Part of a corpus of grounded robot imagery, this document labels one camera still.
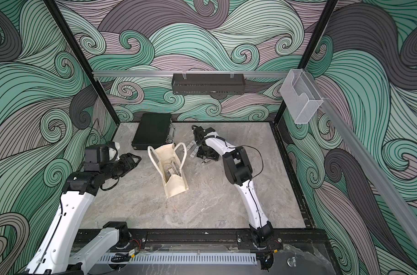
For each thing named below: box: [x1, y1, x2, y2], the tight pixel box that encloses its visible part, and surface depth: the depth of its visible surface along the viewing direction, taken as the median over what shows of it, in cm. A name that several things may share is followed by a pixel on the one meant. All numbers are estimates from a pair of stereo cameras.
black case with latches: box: [131, 113, 176, 151], surface depth 117 cm
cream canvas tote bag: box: [147, 142, 190, 199], surface depth 89 cm
